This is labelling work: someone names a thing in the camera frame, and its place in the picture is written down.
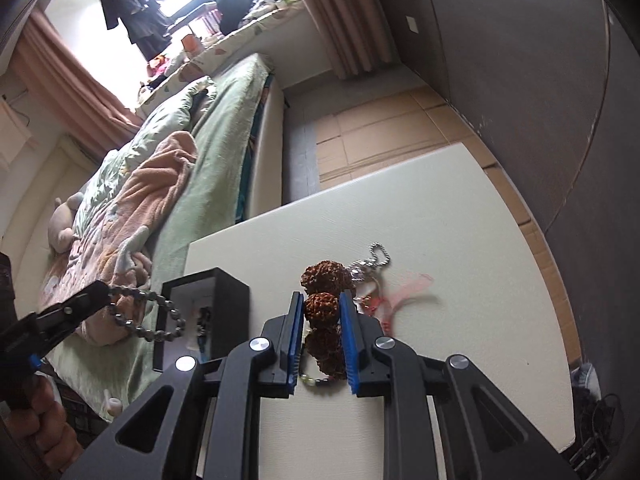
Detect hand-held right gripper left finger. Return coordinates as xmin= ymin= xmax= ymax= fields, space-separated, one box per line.
xmin=60 ymin=292 xmax=306 ymax=480

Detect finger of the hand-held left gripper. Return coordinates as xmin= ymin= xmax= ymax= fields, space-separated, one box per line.
xmin=17 ymin=281 xmax=115 ymax=357

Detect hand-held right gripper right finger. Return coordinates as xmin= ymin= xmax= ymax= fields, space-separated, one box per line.
xmin=339 ymin=290 xmax=571 ymax=480

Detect brown seed bead bracelet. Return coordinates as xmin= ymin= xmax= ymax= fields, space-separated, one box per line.
xmin=299 ymin=260 xmax=359 ymax=392

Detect silver ball chain keychain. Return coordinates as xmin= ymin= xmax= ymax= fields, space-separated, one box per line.
xmin=347 ymin=244 xmax=393 ymax=302

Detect black square box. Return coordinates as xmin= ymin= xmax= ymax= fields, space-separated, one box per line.
xmin=152 ymin=267 xmax=251 ymax=373

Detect silver metal bead bracelet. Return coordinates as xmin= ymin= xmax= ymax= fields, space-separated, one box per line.
xmin=102 ymin=284 xmax=187 ymax=345

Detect pink ribbon charm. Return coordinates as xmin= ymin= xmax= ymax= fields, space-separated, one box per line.
xmin=357 ymin=272 xmax=437 ymax=335

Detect person's left hand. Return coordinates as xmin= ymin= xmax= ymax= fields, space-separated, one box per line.
xmin=0 ymin=372 xmax=85 ymax=473

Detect beige plush toy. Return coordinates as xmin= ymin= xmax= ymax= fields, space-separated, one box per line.
xmin=47 ymin=192 xmax=84 ymax=252

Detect pink fleece blanket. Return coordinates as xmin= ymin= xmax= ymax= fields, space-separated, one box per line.
xmin=37 ymin=131 xmax=199 ymax=346

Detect beige hanging towel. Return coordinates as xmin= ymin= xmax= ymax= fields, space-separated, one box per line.
xmin=0 ymin=95 xmax=33 ymax=166

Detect pale green floral quilt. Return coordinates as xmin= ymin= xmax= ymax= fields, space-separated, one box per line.
xmin=75 ymin=77 xmax=217 ymax=241

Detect green bed sheet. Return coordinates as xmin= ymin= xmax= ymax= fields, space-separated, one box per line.
xmin=45 ymin=52 xmax=275 ymax=421

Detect cardboard floor sheets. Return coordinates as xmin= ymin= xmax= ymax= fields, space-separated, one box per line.
xmin=315 ymin=84 xmax=556 ymax=271

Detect pink curtain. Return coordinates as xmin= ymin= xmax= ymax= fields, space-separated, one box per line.
xmin=10 ymin=10 xmax=146 ymax=161
xmin=282 ymin=0 xmax=403 ymax=81

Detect pink stuffed toy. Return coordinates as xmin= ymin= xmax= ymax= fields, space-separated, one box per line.
xmin=147 ymin=55 xmax=174 ymax=79

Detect floral window seat cushion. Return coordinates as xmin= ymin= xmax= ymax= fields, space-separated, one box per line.
xmin=135 ymin=0 xmax=307 ymax=111

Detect hanging dark clothes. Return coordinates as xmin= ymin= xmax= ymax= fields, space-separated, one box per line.
xmin=96 ymin=0 xmax=174 ymax=61

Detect black bag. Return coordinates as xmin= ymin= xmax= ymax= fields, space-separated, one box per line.
xmin=216 ymin=0 xmax=261 ymax=34

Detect beige bed frame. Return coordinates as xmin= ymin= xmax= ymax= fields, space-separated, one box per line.
xmin=247 ymin=82 xmax=287 ymax=223

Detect black cables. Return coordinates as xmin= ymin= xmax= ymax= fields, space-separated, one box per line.
xmin=565 ymin=390 xmax=626 ymax=471

